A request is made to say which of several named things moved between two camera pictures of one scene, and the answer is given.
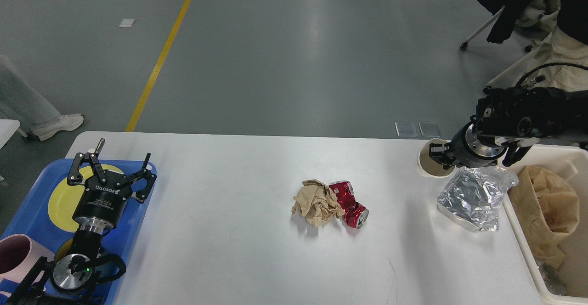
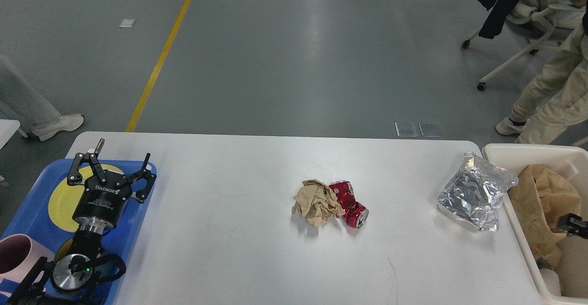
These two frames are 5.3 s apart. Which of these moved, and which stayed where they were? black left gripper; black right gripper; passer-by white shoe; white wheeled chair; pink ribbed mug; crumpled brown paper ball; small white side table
Moved: white wheeled chair; black right gripper
Stayed: passer-by white shoe; small white side table; black left gripper; pink ribbed mug; crumpled brown paper ball
